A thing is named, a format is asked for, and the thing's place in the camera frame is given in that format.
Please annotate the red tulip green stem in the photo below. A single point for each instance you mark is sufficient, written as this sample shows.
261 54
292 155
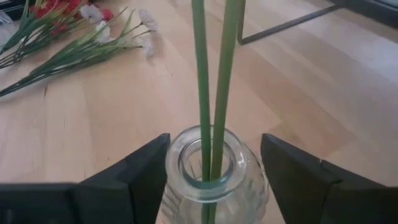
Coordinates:
202 93
225 77

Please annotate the white artificial flower bunch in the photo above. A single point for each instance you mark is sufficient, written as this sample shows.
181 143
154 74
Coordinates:
81 51

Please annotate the red artificial flower bunch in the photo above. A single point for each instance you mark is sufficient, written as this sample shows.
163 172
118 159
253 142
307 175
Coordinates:
43 12

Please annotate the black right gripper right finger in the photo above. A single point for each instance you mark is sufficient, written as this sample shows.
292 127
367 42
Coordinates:
311 193

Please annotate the wooden shelf black metal frame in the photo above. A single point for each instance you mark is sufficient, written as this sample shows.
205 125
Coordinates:
280 26

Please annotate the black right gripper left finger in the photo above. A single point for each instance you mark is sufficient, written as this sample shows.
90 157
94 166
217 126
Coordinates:
124 196

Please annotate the ribbed cylindrical glass vase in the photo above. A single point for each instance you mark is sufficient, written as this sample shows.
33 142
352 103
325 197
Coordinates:
236 189

